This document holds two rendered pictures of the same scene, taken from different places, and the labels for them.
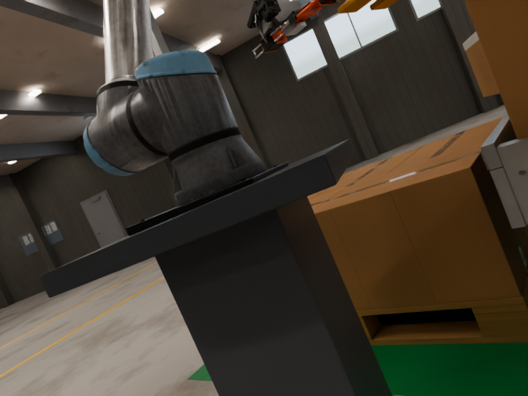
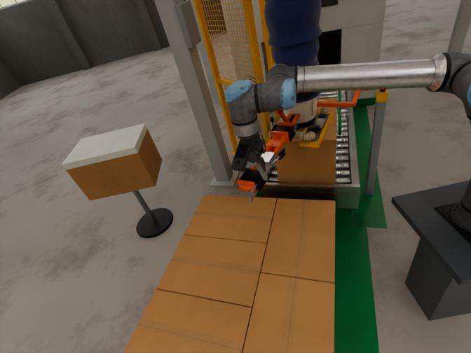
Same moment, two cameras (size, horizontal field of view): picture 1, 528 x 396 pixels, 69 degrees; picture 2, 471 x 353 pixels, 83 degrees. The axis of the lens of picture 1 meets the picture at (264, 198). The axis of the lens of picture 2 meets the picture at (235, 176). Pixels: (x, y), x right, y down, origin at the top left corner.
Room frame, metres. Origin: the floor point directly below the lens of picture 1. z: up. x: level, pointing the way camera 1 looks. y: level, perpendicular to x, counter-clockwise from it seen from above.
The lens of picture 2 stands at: (1.94, 0.45, 1.91)
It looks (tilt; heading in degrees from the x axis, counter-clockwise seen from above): 38 degrees down; 255
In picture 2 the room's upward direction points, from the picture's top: 16 degrees counter-clockwise
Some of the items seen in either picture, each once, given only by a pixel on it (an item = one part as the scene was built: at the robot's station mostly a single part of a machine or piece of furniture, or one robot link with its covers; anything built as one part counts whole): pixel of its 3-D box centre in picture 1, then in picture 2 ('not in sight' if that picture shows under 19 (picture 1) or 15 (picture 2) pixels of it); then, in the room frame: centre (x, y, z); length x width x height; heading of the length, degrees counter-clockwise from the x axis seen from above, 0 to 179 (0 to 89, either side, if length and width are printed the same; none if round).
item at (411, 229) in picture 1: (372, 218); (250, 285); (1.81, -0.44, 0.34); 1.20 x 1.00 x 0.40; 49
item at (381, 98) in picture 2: not in sight; (374, 148); (0.39, -0.86, 0.50); 0.07 x 0.07 x 1.00; 49
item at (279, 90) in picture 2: not in sight; (276, 94); (1.55, -0.26, 1.57); 0.12 x 0.12 x 0.09; 57
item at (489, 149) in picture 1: (506, 130); (305, 187); (1.14, -0.75, 0.58); 0.70 x 0.03 x 0.06; 139
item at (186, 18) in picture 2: not in sight; (188, 24); (1.35, -1.91, 1.62); 0.20 x 0.05 x 0.30; 49
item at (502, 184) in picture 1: (518, 163); (306, 197); (1.14, -0.75, 0.47); 0.70 x 0.03 x 0.15; 139
